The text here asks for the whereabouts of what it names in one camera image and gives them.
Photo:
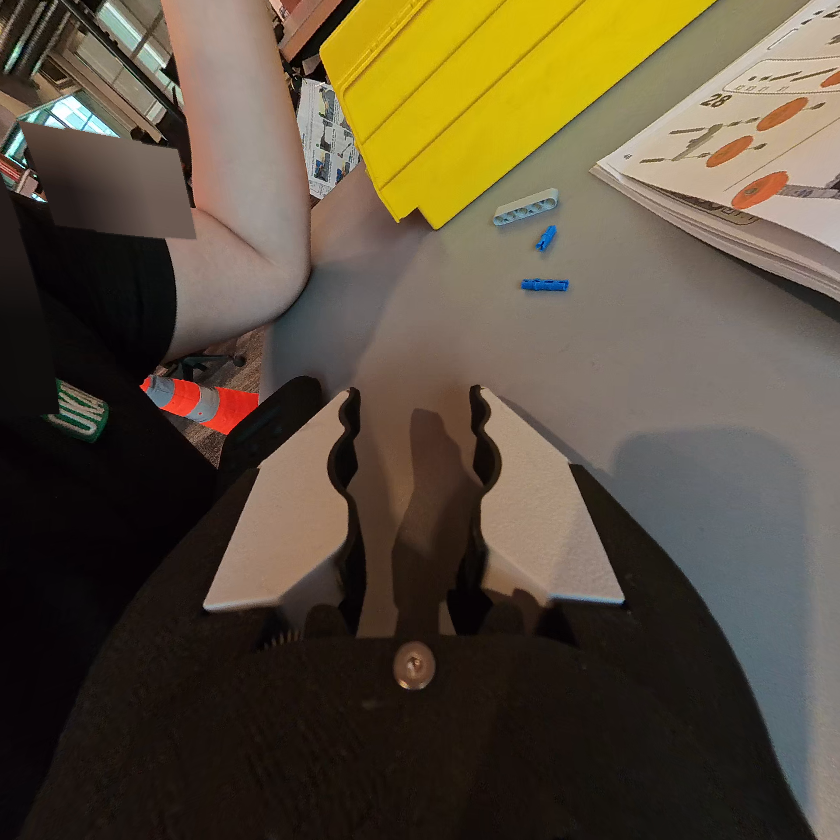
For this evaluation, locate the short blue peg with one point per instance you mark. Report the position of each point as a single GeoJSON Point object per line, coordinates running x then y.
{"type": "Point", "coordinates": [545, 238]}

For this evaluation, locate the instruction booklet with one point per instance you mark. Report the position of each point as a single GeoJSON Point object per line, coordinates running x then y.
{"type": "Point", "coordinates": [689, 164]}

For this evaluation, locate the person's black shirt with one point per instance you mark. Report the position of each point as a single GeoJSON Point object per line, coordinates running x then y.
{"type": "Point", "coordinates": [131, 295]}

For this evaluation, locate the black chair base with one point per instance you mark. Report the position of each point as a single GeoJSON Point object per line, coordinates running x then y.
{"type": "Point", "coordinates": [210, 364]}

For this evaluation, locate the person's left forearm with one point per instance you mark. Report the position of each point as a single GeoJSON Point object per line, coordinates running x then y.
{"type": "Point", "coordinates": [243, 131]}

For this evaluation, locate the orange traffic cone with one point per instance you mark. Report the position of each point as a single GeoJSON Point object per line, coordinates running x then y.
{"type": "Point", "coordinates": [203, 403]}

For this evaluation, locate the long blue peg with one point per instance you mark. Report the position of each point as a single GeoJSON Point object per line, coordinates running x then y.
{"type": "Point", "coordinates": [544, 285]}

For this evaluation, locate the yellow plastic bin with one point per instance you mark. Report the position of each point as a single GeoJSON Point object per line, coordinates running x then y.
{"type": "Point", "coordinates": [492, 98]}

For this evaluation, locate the grey desk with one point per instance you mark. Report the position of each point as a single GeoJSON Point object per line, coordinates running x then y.
{"type": "Point", "coordinates": [656, 394]}

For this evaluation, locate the large window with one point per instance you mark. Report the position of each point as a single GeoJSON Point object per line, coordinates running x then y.
{"type": "Point", "coordinates": [79, 113]}

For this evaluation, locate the brown table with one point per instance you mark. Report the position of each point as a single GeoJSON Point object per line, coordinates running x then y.
{"type": "Point", "coordinates": [308, 26]}

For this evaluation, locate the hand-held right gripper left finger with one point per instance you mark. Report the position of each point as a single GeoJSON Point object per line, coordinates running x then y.
{"type": "Point", "coordinates": [289, 525]}

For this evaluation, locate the printed photo leaflet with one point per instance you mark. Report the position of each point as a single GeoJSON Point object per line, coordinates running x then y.
{"type": "Point", "coordinates": [325, 138]}

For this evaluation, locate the light grey five-hole beam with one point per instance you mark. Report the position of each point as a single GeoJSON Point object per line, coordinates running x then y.
{"type": "Point", "coordinates": [527, 208]}

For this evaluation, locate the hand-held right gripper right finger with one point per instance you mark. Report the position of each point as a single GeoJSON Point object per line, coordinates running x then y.
{"type": "Point", "coordinates": [538, 525]}

